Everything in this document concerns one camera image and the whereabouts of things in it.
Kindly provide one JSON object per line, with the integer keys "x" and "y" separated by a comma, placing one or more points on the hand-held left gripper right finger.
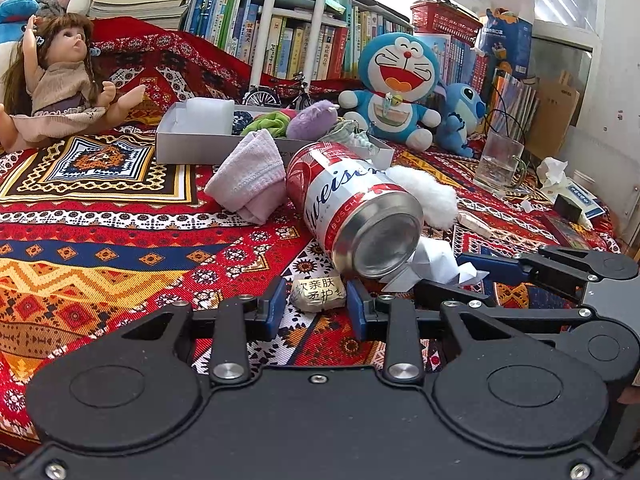
{"x": 356, "y": 310}

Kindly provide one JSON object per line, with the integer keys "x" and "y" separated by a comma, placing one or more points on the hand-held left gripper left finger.
{"x": 277, "y": 307}

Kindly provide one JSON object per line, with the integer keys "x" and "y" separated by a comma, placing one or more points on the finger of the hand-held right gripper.
{"x": 490, "y": 262}
{"x": 540, "y": 312}

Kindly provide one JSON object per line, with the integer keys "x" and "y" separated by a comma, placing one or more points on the small beige tissue packet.
{"x": 315, "y": 292}

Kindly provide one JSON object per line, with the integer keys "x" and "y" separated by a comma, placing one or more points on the white paper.
{"x": 435, "y": 260}

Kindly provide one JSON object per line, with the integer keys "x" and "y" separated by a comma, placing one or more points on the white cardboard box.
{"x": 190, "y": 149}

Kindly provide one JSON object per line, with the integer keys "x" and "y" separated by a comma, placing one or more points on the pink green cloth flower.
{"x": 267, "y": 122}

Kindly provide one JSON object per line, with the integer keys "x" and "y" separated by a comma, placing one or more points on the small cream wrapper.
{"x": 475, "y": 224}

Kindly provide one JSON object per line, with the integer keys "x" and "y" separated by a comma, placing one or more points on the small white paper scrap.
{"x": 527, "y": 206}

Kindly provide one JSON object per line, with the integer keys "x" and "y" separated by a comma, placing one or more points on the dark red flat case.
{"x": 567, "y": 234}

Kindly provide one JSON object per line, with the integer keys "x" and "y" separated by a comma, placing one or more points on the white fluffy pompom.
{"x": 430, "y": 195}

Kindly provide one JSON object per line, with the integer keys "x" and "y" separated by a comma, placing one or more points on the small black box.
{"x": 567, "y": 207}

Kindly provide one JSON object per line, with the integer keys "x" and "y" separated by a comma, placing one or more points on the clear glass mug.
{"x": 497, "y": 160}

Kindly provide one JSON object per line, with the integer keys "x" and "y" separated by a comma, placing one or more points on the white blue tissue pack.
{"x": 575, "y": 195}

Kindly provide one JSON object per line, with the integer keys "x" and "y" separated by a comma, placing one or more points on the red white beer can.
{"x": 350, "y": 200}

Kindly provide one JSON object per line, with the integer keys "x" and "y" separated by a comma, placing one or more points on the pink folded towel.
{"x": 250, "y": 175}

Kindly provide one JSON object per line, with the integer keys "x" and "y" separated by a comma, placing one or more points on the blue alien plush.
{"x": 462, "y": 110}

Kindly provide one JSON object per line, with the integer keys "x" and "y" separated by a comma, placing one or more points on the brown cardboard sheet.
{"x": 555, "y": 110}

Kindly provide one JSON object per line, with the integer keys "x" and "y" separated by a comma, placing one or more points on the green white patterned cloth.
{"x": 345, "y": 132}

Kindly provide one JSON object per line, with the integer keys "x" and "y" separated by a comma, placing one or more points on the dark blue patterned cloth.
{"x": 242, "y": 121}

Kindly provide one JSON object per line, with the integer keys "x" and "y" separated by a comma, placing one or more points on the red patterned blanket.
{"x": 100, "y": 240}

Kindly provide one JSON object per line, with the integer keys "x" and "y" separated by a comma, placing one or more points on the purple plush toy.
{"x": 312, "y": 120}

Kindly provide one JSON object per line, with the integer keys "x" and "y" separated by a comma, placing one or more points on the white foam block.
{"x": 210, "y": 115}

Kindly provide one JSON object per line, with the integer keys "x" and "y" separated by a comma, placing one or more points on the miniature black bicycle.
{"x": 260, "y": 96}

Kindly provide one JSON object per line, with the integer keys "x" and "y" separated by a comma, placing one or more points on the blue white cat plush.
{"x": 400, "y": 65}

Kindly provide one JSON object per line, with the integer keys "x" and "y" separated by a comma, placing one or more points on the blue paper bag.
{"x": 510, "y": 40}

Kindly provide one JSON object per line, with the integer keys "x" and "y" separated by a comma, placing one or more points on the red plastic basket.
{"x": 445, "y": 17}

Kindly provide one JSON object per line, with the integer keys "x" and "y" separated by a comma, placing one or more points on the row of colourful standing books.
{"x": 280, "y": 45}

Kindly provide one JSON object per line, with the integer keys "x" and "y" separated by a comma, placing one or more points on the brown-haired doll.
{"x": 55, "y": 85}

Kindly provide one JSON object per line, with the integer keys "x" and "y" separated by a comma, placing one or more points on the stack of lying books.
{"x": 140, "y": 2}

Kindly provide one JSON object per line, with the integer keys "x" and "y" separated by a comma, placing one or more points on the blue plush toy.
{"x": 15, "y": 17}

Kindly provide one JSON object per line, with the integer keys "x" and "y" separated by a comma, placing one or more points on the white plastic pipe frame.
{"x": 262, "y": 35}

